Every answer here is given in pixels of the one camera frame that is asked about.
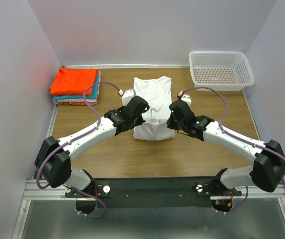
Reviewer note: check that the aluminium frame rail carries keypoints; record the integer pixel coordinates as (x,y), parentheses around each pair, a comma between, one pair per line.
(33,193)

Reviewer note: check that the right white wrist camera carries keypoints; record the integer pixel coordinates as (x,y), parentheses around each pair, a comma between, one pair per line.
(184,97)

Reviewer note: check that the pink folded t shirt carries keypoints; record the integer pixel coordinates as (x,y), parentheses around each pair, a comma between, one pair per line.
(82,101)

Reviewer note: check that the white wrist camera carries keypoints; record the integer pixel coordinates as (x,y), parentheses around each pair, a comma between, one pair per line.
(126,96)
(184,97)

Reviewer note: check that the white plastic basket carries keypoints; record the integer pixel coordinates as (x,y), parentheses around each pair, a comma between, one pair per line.
(220,70)

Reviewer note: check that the orange folded t shirt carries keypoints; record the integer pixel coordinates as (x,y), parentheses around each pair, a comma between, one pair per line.
(69,81)

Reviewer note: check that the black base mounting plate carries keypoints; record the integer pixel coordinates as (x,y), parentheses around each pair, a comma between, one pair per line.
(158,192)

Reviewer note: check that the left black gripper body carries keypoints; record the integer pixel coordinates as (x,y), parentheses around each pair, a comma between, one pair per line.
(138,121)

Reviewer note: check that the teal folded t shirt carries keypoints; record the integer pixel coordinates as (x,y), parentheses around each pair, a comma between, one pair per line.
(92,96)

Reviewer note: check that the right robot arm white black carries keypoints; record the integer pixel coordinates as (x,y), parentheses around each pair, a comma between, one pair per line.
(266,169)

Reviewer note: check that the white back edge strip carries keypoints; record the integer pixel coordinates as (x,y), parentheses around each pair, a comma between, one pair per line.
(126,66)

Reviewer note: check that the white t shirt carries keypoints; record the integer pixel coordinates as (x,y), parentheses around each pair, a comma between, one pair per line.
(157,92)

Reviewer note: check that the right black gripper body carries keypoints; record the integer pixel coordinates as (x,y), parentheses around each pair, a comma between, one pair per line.
(172,123)

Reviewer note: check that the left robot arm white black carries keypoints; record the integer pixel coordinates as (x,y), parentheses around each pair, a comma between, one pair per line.
(54,159)

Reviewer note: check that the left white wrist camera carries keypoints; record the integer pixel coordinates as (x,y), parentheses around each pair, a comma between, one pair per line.
(126,96)

